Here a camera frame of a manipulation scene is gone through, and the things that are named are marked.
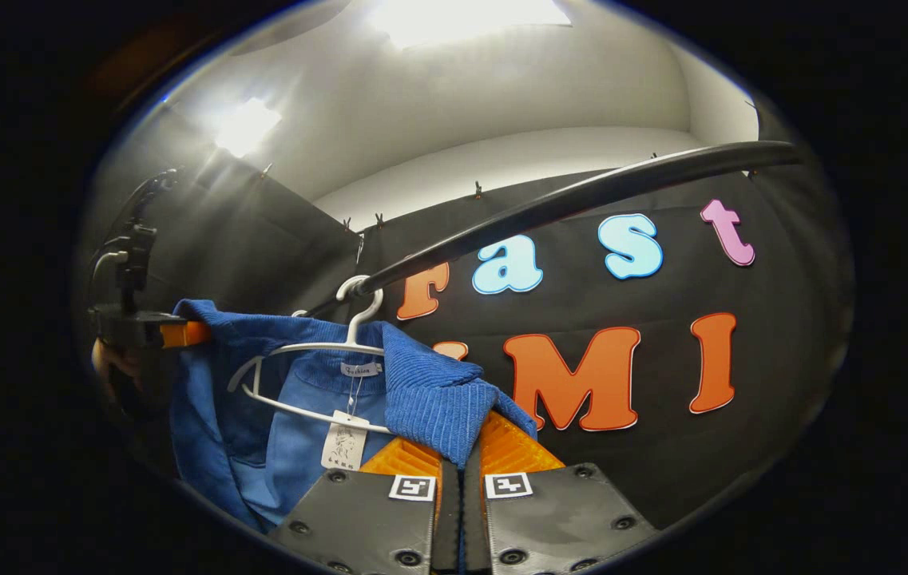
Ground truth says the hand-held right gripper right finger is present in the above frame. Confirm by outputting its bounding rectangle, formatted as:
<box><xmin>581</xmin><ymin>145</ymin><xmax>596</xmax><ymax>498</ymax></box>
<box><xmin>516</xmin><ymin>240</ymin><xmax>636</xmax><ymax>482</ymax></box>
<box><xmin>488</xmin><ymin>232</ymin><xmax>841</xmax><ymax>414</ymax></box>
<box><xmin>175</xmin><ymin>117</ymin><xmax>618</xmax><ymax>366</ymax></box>
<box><xmin>462</xmin><ymin>410</ymin><xmax>658</xmax><ymax>575</ymax></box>

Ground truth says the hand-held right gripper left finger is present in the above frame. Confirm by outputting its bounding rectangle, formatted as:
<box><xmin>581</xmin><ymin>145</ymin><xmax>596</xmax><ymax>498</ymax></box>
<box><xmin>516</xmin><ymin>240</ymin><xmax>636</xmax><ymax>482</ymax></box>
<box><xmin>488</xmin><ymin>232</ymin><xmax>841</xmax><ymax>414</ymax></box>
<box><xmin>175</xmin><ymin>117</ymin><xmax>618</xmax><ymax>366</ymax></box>
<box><xmin>268</xmin><ymin>435</ymin><xmax>462</xmax><ymax>575</ymax></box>

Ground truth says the blue corduroy jacket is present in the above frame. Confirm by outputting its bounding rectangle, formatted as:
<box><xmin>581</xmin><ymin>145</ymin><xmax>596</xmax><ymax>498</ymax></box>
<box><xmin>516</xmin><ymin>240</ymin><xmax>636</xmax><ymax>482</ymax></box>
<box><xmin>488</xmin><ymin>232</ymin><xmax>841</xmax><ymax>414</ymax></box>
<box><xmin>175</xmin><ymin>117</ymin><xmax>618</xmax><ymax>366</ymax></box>
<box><xmin>169</xmin><ymin>299</ymin><xmax>538</xmax><ymax>534</ymax></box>

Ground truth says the ceiling light panel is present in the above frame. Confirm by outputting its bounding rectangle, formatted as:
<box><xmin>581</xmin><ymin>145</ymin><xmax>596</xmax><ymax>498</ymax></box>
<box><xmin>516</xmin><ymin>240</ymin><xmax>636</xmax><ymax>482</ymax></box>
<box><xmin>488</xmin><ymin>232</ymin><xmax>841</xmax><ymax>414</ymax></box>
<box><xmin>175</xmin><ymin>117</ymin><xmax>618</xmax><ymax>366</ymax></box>
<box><xmin>370</xmin><ymin>0</ymin><xmax>574</xmax><ymax>49</ymax></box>

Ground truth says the black clothes rail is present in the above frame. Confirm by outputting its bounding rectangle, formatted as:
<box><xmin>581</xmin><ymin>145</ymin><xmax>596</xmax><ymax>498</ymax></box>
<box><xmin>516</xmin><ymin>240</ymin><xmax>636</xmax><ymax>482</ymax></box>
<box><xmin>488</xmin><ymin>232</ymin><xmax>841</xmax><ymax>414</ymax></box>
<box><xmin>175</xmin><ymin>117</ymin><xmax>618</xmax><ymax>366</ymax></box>
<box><xmin>302</xmin><ymin>141</ymin><xmax>804</xmax><ymax>319</ymax></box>

